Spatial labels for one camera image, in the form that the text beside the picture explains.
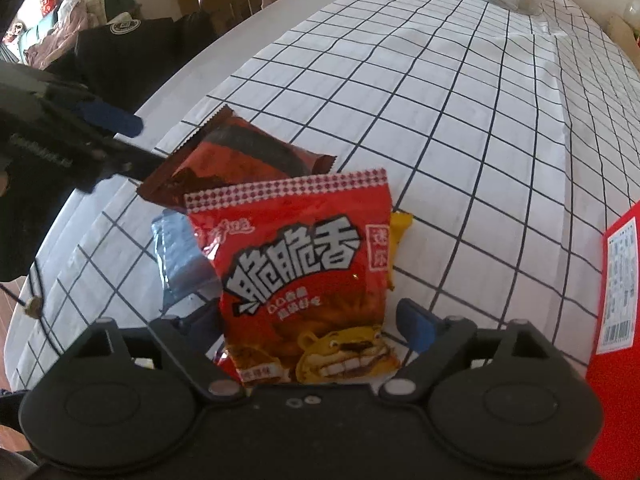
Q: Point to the pink clothes pile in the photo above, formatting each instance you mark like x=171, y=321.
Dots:
x=65, y=30

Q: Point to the checked white tablecloth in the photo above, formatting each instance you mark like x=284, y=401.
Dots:
x=450, y=135

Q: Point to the grey blue snack packet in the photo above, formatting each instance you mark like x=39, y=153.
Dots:
x=180, y=260

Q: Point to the brown snack packet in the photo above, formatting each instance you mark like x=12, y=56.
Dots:
x=235, y=155

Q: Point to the red cardboard box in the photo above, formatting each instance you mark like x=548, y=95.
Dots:
x=615, y=385

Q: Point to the black jacket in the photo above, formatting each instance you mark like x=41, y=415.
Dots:
x=150, y=55

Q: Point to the red snack packet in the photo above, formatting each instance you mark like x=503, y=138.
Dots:
x=300, y=270

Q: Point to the plain yellow snack packet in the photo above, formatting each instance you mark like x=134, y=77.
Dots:
x=401, y=240

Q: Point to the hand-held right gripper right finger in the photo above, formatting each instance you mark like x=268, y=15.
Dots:
x=417, y=327

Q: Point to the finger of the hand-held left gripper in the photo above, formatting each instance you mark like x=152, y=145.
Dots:
x=112, y=117
x=130, y=160

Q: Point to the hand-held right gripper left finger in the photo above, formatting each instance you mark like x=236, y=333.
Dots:
x=197, y=325

